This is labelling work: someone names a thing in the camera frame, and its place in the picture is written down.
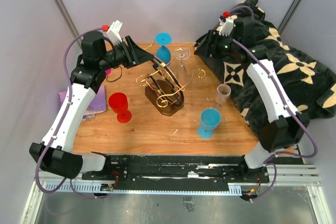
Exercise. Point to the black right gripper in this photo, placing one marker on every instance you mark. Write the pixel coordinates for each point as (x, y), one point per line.
(209, 47)

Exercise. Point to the black floral plush pillow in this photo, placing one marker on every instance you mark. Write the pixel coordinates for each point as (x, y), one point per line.
(309, 84)

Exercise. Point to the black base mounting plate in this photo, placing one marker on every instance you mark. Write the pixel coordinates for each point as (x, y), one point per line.
(177, 173)

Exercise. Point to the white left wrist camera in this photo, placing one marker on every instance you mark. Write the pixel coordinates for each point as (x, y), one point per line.
(113, 31)

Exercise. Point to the red plastic wine glass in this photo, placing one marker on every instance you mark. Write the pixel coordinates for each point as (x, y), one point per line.
(118, 102)

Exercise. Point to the purple folded cloth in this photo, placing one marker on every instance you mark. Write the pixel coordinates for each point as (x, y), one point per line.
(96, 106)

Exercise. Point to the clear wine glass front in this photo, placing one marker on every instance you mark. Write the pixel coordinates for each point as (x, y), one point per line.
(222, 94)

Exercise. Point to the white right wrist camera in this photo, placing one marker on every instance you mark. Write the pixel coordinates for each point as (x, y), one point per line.
(226, 23)

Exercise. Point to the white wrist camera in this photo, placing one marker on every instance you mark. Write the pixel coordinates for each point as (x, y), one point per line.
(226, 23)
(113, 31)

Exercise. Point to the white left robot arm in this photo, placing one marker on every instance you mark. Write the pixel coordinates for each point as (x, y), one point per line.
(54, 153)

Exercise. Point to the blue plastic wine glass back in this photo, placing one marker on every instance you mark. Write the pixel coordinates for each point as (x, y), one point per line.
(163, 53)

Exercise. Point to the aluminium frame rail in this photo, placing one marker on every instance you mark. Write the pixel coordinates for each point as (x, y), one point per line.
(282, 171)

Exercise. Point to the clear wine glass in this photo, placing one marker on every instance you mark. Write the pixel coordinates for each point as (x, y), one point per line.
(181, 54)
(222, 94)

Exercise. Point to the blue plastic wine glass front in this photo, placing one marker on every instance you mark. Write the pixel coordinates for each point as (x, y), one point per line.
(209, 121)

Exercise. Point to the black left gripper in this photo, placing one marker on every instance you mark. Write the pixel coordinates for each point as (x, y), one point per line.
(134, 54)

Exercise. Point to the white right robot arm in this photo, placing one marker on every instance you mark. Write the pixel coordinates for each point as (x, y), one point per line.
(248, 64)

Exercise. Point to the gold wire wine glass rack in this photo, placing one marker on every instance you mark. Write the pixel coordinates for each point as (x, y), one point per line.
(163, 89)

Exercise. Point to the magenta plastic wine glass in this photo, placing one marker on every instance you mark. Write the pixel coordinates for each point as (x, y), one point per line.
(108, 72)

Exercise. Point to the clear wine glass back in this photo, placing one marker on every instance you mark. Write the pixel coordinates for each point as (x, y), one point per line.
(181, 54)

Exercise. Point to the blue plastic wine glass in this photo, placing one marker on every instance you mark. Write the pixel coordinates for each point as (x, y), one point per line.
(209, 121)
(163, 53)

